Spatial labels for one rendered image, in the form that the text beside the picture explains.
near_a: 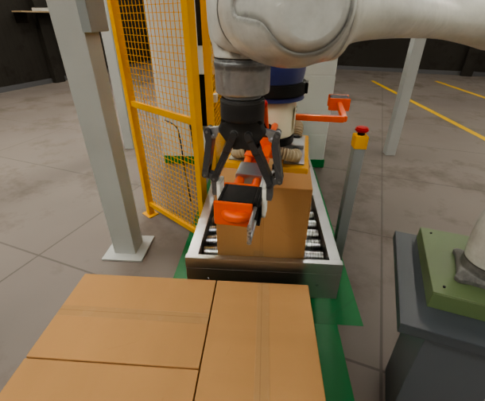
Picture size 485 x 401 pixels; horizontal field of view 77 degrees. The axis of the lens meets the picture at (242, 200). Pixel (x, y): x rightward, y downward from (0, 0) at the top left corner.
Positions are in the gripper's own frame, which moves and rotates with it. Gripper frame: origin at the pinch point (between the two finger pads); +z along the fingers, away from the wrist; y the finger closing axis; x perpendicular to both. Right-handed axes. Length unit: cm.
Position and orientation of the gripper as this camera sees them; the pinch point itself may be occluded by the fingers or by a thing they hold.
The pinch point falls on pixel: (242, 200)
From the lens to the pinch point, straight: 61.2
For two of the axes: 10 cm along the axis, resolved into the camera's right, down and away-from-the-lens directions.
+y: -9.8, -1.0, 1.7
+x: -2.0, 5.0, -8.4
